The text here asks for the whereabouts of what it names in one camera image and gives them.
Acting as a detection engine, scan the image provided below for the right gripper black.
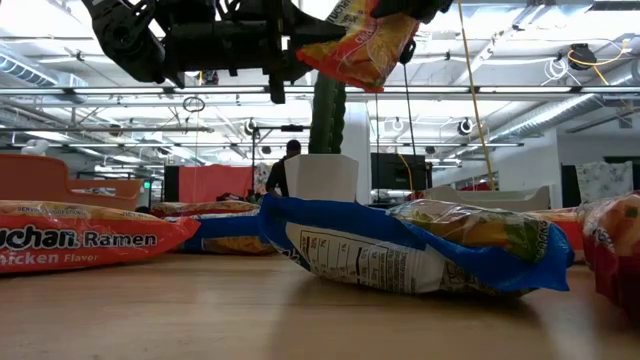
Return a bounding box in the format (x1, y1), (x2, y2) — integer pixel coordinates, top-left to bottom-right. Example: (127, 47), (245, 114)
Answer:
(372, 0), (455, 65)

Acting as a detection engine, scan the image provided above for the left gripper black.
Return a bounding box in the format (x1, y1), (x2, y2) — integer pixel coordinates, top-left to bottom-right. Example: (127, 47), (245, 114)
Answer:
(164, 0), (347, 105)

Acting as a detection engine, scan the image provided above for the red Maruchan noodle pack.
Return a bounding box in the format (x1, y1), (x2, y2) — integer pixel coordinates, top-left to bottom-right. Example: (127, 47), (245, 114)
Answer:
(577, 192), (640, 321)
(149, 199), (261, 219)

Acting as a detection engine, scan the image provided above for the blue Maruchan noodle pack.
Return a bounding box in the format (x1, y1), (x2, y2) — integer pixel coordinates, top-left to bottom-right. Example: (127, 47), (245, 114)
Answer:
(172, 209), (279, 255)
(258, 193), (575, 297)

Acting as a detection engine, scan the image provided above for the green cactus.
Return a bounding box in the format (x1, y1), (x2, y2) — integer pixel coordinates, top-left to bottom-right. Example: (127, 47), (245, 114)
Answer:
(308, 69), (347, 155)

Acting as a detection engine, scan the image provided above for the person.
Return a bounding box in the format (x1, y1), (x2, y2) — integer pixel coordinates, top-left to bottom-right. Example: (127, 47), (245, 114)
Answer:
(264, 139), (303, 198)

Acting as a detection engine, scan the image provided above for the black monitor screen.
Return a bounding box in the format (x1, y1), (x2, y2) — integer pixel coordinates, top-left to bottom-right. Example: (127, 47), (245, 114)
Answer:
(370, 152), (434, 191)

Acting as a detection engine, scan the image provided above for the white hexagonal plant pot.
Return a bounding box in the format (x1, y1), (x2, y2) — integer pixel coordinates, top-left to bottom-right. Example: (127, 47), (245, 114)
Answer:
(283, 153), (360, 204)

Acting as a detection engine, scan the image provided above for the red partition panel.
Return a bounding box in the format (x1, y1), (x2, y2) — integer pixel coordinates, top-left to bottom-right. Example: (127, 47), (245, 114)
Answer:
(178, 164), (255, 204)

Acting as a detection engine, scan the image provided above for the white plastic bin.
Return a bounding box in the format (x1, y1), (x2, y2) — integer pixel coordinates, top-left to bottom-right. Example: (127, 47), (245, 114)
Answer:
(423, 184), (552, 212)

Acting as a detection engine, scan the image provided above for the floral patterned cloth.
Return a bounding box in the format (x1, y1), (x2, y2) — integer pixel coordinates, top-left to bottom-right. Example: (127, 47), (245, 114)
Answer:
(575, 160), (635, 204)

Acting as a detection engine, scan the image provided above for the orange plastic bin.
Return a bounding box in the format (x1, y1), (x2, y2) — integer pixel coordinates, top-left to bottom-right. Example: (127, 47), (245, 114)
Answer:
(0, 153), (144, 211)

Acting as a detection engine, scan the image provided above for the black hanging cable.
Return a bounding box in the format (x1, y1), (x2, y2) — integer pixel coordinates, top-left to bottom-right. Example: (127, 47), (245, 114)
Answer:
(402, 62), (418, 156)

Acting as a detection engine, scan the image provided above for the yellow hanging cable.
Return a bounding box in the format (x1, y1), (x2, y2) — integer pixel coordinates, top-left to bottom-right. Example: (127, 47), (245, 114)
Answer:
(457, 0), (497, 192)

